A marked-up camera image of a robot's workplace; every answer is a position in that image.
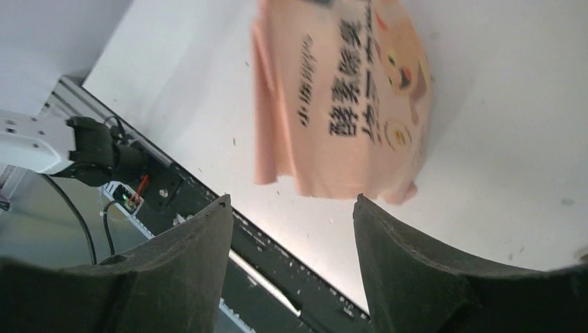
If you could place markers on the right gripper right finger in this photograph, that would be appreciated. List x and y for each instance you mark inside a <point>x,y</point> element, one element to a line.
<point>415,283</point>

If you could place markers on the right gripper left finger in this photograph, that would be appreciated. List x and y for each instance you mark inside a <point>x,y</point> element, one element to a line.
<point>171,283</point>

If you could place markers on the pink cat litter bag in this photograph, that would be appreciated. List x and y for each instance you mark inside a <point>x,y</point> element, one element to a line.
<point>342,98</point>

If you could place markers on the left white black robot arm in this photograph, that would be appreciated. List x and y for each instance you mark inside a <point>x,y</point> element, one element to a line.
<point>81,148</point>

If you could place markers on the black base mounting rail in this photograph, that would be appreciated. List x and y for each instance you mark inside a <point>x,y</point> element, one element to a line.
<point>266,288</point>

